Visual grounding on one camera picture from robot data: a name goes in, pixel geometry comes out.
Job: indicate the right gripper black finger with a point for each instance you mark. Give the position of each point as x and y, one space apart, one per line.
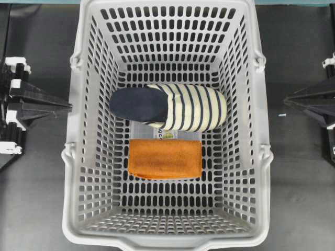
319 94
320 110

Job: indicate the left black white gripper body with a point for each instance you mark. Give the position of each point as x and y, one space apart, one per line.
14 70

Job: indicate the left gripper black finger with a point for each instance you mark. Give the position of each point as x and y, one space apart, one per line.
28 92
24 113

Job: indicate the grey plastic shopping basket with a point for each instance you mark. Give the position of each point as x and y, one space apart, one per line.
135 43

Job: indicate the orange folded cloth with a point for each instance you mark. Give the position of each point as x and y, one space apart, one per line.
165 159

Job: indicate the clear plastic packet with label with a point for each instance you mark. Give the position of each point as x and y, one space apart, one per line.
142 131

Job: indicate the striped navy cream slipper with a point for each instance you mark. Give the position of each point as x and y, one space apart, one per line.
178 107

